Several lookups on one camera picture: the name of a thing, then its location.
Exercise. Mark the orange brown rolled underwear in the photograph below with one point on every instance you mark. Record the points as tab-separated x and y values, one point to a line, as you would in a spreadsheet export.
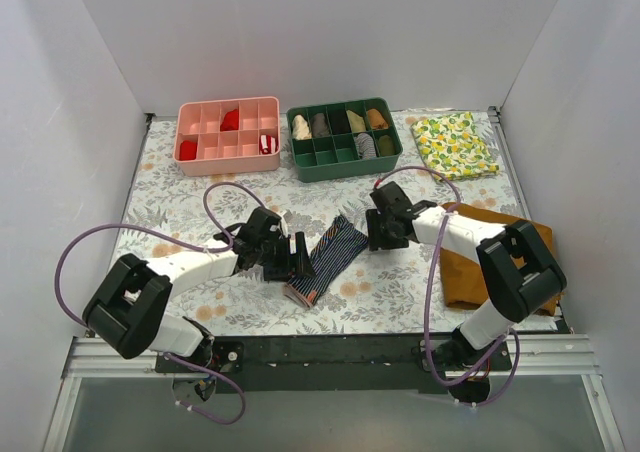
377	120

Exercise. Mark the red white striped sock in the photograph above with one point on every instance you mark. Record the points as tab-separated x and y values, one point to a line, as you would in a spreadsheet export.
268	145

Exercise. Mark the floral patterned table mat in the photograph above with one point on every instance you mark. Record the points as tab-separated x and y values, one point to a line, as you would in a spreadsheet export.
381	292

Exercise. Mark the olive green rolled underwear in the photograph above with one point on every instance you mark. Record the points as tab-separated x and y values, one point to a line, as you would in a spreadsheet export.
386	146

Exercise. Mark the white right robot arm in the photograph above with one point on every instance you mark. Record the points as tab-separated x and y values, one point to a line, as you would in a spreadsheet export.
520	272

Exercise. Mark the navy striped underwear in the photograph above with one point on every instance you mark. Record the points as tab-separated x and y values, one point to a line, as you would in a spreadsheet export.
338	247

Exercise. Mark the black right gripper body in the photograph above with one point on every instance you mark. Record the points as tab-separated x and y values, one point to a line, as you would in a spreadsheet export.
379	229

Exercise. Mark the red rolled sock bottom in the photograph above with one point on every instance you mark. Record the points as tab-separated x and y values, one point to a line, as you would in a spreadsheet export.
187	151

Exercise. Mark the red rolled sock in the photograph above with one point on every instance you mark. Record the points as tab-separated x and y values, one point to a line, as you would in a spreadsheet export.
187	151
230	121

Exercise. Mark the lemon print folded cloth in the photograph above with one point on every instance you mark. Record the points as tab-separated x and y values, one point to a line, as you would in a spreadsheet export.
451	145

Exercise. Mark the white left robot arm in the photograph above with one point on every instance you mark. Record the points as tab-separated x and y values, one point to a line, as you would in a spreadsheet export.
128	310

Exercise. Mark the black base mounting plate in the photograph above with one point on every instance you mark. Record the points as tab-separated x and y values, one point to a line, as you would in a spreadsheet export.
325	362

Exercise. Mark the black rolled underwear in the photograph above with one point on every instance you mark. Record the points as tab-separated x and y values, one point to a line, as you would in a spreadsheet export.
339	122

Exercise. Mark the pink divided organizer box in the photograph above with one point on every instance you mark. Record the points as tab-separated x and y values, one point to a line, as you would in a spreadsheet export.
226	152

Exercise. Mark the red rolled sock top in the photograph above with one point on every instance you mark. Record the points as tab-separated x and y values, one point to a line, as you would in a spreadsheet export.
230	121

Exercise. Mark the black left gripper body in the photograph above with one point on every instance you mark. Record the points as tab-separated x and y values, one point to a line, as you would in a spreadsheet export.
288	257

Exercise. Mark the cream rolled underwear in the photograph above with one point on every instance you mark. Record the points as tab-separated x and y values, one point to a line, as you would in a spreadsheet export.
301	130

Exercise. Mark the mustard brown folded cloth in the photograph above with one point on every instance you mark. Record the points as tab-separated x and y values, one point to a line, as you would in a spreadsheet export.
462	280

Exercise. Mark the aluminium frame rail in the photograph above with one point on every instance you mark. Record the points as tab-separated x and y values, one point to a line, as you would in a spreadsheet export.
551	397

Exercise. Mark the green divided organizer box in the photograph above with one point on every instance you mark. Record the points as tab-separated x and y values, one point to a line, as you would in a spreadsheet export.
336	156

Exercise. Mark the grey striped rolled underwear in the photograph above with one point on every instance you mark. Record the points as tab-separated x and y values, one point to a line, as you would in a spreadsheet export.
365	146

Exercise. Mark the beige yellow rolled underwear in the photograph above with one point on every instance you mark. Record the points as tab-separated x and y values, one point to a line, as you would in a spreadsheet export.
356	122

